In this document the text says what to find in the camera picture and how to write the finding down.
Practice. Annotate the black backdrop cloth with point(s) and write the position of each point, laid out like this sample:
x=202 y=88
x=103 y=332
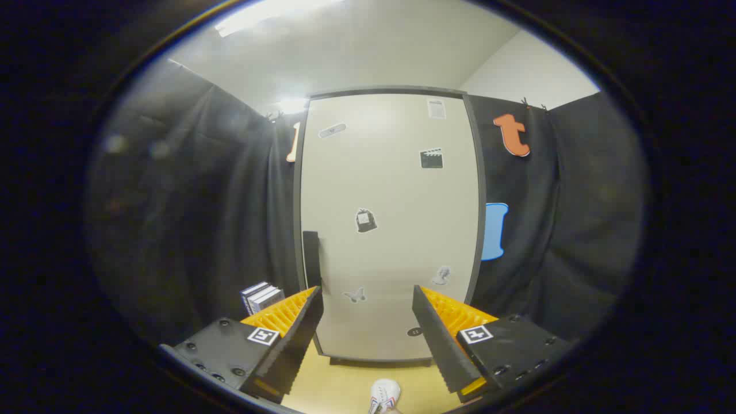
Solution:
x=201 y=201

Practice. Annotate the blue white book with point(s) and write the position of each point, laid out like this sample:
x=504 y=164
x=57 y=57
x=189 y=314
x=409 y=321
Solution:
x=248 y=293
x=257 y=296

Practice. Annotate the white shoe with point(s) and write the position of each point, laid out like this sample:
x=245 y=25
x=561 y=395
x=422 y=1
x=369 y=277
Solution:
x=385 y=394

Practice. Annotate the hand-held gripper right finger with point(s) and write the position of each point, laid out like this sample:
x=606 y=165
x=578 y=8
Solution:
x=437 y=339

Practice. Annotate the grey shoe cabinet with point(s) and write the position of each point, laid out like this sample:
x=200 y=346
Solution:
x=475 y=201

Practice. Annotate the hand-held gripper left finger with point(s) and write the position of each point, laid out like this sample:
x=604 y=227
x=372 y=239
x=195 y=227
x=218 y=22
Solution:
x=299 y=339

